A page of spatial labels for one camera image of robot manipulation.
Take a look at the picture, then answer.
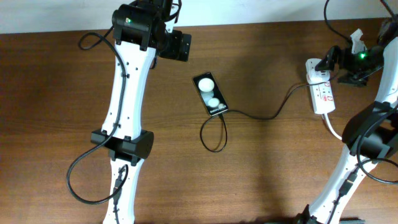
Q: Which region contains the black smartphone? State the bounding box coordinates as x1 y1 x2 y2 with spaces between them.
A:
193 72 229 116

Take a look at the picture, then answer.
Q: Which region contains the thin black charging cable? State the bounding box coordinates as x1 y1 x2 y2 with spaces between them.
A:
200 70 340 154

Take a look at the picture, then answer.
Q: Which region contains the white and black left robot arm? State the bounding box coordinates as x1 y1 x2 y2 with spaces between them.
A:
91 1 192 223

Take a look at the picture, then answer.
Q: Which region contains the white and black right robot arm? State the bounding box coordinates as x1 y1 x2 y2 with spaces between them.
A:
294 14 397 223

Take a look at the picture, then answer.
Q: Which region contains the white USB charger plug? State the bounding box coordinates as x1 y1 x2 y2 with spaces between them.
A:
307 69 330 84

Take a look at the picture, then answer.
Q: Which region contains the white power strip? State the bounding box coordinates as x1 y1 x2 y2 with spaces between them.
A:
305 58 335 114

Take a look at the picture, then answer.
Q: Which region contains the white power strip cord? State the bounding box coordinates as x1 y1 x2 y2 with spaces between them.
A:
322 113 343 141

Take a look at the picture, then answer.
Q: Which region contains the black left camera cable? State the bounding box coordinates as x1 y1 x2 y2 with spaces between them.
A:
65 0 183 224

